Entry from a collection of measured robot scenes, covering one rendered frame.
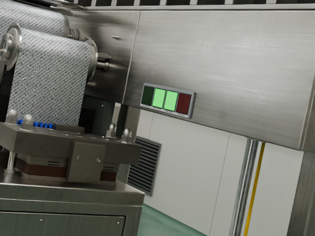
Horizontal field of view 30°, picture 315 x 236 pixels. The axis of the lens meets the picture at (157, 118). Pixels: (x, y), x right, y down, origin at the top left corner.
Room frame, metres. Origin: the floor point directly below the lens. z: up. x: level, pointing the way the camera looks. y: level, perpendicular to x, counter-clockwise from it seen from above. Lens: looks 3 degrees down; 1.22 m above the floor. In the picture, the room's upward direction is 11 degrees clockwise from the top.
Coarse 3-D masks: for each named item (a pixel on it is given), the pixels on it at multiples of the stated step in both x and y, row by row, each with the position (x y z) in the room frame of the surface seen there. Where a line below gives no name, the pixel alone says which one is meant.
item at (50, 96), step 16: (16, 64) 1.74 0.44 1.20; (16, 80) 1.74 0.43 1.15; (32, 80) 1.77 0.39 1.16; (48, 80) 1.80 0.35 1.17; (64, 80) 1.83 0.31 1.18; (80, 80) 1.86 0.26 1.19; (16, 96) 1.75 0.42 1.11; (32, 96) 1.77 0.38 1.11; (48, 96) 1.80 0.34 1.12; (64, 96) 1.83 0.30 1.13; (80, 96) 1.86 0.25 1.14; (32, 112) 1.78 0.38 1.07; (48, 112) 1.81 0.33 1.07; (64, 112) 1.84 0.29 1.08
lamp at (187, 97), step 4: (180, 96) 1.59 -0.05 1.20; (184, 96) 1.57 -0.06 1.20; (188, 96) 1.56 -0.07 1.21; (180, 100) 1.58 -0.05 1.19; (184, 100) 1.57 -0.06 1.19; (188, 100) 1.55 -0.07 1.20; (180, 104) 1.58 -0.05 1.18; (184, 104) 1.57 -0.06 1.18; (188, 104) 1.55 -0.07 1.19; (180, 108) 1.58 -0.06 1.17; (184, 108) 1.56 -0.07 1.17; (184, 112) 1.56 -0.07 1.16
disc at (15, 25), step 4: (12, 24) 1.80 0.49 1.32; (16, 24) 1.77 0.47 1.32; (8, 28) 1.82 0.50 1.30; (16, 28) 1.76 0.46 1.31; (20, 28) 1.75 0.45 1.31; (20, 32) 1.74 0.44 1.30; (20, 36) 1.73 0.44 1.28; (20, 40) 1.73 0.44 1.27; (20, 44) 1.73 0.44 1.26; (16, 52) 1.73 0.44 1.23; (16, 56) 1.73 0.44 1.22; (16, 60) 1.74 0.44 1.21; (12, 64) 1.75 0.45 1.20; (4, 68) 1.80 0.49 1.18; (8, 68) 1.77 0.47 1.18
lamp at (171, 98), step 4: (168, 92) 1.64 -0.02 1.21; (172, 92) 1.62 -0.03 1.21; (168, 96) 1.63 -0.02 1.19; (172, 96) 1.62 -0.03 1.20; (176, 96) 1.60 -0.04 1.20; (168, 100) 1.63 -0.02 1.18; (172, 100) 1.61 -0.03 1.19; (168, 104) 1.63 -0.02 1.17; (172, 104) 1.61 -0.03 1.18; (164, 108) 1.64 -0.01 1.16; (168, 108) 1.62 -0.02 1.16; (172, 108) 1.61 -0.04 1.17
